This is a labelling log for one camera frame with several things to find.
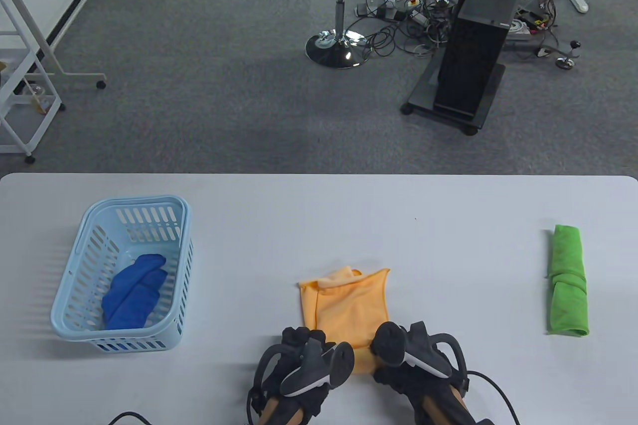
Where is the person's left hand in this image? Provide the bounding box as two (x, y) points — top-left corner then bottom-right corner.
(251, 326), (335, 423)

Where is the person's right hand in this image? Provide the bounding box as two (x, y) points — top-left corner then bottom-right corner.
(371, 343), (470, 413)

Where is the orange towel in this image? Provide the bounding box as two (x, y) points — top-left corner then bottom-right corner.
(298, 267), (391, 375)

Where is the blue towel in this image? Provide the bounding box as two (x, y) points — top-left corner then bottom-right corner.
(102, 254), (168, 330)

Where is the green rectangular towel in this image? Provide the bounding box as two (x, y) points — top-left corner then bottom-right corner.
(546, 224), (591, 338)

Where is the person's right forearm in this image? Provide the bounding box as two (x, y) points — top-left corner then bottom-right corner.
(423, 389), (475, 425)

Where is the person's left forearm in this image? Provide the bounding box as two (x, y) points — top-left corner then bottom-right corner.
(261, 397), (303, 425)

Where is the black and white controller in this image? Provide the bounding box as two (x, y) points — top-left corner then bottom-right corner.
(372, 321), (468, 382)
(256, 337), (356, 399)

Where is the light blue plastic basket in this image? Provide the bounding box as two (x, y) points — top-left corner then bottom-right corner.
(51, 195), (194, 352)

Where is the black rolling cart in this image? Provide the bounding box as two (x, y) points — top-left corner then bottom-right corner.
(401, 60), (506, 136)

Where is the grey power strip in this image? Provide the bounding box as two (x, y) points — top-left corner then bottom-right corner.
(355, 1), (399, 20)

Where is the black computer tower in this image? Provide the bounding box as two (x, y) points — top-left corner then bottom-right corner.
(433, 0), (525, 122)

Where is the white shelf cart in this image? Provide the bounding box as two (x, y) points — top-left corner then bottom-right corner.
(0, 0), (66, 164)

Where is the tangle of floor cables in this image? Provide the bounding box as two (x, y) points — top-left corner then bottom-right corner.
(355, 0), (566, 58)

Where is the round silver cable reel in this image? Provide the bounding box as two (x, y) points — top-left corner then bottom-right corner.
(506, 19), (533, 41)

